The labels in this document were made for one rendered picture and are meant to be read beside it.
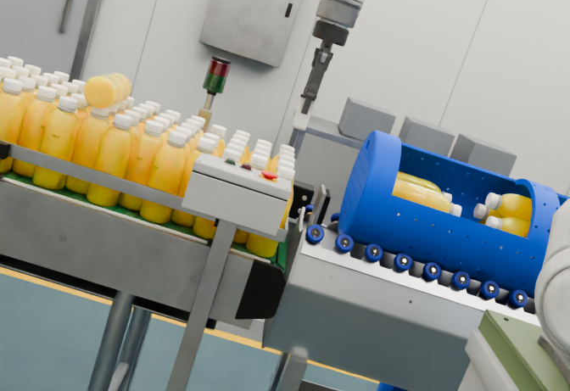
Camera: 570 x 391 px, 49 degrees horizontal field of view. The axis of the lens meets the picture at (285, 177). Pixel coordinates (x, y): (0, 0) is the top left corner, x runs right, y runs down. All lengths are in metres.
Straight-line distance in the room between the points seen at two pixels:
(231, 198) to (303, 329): 0.49
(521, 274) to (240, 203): 0.72
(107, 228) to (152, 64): 3.49
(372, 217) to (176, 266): 0.46
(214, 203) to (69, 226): 0.36
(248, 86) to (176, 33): 0.65
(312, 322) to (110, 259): 0.51
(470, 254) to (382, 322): 0.27
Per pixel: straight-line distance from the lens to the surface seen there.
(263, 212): 1.26
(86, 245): 1.47
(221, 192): 1.25
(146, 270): 1.45
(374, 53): 4.82
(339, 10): 1.35
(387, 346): 1.64
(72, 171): 1.46
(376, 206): 1.47
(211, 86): 1.90
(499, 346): 1.13
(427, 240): 1.52
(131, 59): 4.90
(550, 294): 0.80
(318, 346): 1.65
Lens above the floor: 1.38
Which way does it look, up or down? 12 degrees down
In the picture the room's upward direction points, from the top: 18 degrees clockwise
